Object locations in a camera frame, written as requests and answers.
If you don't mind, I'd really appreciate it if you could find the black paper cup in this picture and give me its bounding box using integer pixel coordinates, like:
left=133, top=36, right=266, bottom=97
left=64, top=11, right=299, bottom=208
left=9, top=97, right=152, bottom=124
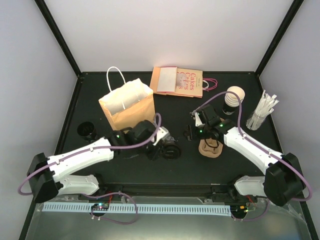
left=76, top=121, right=97, bottom=142
left=162, top=143, right=181, bottom=160

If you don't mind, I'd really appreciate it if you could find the orange paper bag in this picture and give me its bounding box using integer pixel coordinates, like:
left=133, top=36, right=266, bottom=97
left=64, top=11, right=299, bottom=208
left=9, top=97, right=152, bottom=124
left=98, top=66, right=156, bottom=131

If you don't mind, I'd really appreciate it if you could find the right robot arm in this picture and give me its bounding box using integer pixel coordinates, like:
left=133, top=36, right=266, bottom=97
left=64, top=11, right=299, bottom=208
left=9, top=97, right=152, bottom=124
left=184, top=104, right=306, bottom=207

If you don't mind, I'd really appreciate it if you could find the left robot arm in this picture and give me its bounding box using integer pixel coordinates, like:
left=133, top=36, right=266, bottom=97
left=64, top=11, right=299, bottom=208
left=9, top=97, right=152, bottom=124
left=27, top=120, right=170, bottom=203

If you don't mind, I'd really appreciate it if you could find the stack of paper cups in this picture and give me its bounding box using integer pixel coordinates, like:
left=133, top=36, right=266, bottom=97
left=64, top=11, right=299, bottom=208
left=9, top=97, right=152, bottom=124
left=222, top=86, right=246, bottom=115

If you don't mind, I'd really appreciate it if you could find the Cakes printed paper bag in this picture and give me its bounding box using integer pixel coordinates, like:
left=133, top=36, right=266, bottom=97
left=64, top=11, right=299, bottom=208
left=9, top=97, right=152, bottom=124
left=164, top=68, right=218, bottom=98

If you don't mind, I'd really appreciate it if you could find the orange flat bag stack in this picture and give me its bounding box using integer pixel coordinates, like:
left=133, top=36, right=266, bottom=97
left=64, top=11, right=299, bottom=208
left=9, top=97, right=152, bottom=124
left=149, top=66, right=178, bottom=94

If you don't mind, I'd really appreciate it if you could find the jar of white stirrers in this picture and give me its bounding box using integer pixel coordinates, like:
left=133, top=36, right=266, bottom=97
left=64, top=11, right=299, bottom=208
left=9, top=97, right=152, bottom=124
left=246, top=90, right=279, bottom=131

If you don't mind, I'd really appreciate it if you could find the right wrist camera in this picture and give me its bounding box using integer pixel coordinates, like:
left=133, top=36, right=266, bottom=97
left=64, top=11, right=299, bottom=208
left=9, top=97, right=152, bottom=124
left=191, top=110, right=204, bottom=128

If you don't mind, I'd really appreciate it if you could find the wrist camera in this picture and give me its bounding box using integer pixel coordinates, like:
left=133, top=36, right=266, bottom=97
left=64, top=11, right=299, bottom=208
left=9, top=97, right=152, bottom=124
left=191, top=110, right=204, bottom=128
left=151, top=127, right=175, bottom=146

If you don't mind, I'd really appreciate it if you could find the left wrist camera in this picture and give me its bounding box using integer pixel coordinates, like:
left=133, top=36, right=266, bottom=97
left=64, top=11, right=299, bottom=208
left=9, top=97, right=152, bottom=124
left=151, top=127, right=175, bottom=146

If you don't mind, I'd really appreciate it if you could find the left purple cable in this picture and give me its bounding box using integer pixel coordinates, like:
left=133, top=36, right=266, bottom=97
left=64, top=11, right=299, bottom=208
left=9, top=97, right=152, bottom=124
left=17, top=112, right=139, bottom=225

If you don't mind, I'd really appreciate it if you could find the purple cable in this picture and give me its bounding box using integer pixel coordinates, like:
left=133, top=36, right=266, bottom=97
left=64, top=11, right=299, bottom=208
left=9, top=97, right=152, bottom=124
left=193, top=91, right=314, bottom=223
left=17, top=112, right=139, bottom=225

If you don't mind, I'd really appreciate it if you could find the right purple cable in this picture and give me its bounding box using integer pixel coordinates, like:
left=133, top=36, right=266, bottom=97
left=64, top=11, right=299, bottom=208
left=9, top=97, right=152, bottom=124
left=193, top=91, right=314, bottom=223

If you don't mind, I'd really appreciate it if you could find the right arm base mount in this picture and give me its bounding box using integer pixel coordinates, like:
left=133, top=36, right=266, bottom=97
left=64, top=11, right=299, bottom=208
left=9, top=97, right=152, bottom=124
left=206, top=184, right=258, bottom=204

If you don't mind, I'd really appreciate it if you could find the light blue cable duct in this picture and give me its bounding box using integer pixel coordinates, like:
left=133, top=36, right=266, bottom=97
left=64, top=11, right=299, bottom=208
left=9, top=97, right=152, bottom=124
left=42, top=202, right=231, bottom=217

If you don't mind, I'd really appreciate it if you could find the black frame post right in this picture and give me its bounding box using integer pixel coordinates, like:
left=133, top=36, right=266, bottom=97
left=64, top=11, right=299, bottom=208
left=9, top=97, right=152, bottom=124
left=255, top=0, right=304, bottom=77

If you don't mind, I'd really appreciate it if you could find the black frame post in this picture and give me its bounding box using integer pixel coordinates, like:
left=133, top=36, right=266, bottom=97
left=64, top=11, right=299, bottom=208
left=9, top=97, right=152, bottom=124
left=255, top=0, right=304, bottom=77
left=34, top=0, right=82, bottom=77

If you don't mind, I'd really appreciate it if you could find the black frame post left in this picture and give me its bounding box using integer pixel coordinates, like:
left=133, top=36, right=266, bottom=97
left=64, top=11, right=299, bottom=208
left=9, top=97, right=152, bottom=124
left=34, top=0, right=82, bottom=77

